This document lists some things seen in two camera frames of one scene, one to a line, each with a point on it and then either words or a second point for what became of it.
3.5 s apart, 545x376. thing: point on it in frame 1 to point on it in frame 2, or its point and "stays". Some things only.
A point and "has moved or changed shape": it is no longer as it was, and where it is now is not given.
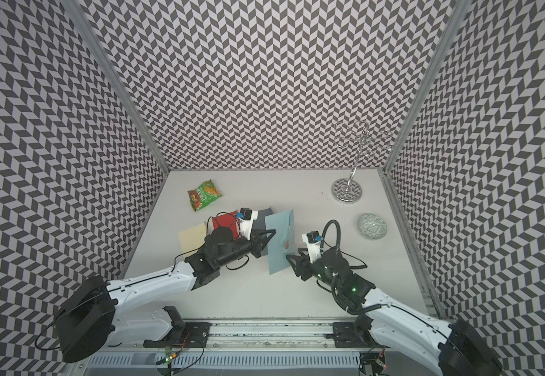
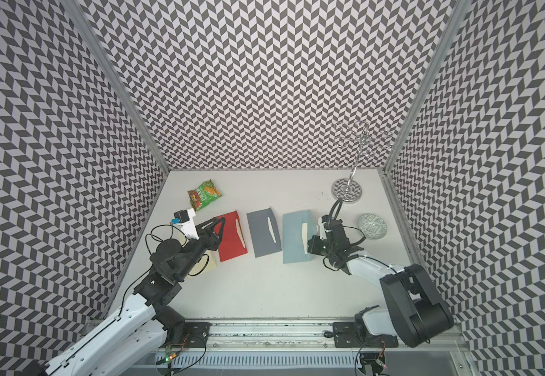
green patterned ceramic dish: (372, 226) stays
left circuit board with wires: (171, 353) stays
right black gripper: (302, 265) to (313, 243)
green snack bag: (206, 193) stays
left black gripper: (257, 240) to (209, 237)
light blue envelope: (281, 243) has moved or changed shape
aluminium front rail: (271, 335) stays
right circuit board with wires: (374, 360) stays
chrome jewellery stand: (348, 190) stays
